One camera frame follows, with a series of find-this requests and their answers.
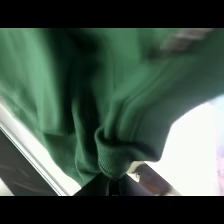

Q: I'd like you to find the green shirt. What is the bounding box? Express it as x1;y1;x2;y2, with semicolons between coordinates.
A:
0;28;224;188

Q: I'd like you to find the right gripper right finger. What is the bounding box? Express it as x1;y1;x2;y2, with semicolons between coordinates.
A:
108;173;155;197

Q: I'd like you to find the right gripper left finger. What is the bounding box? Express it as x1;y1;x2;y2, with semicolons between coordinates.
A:
73;172;110;197

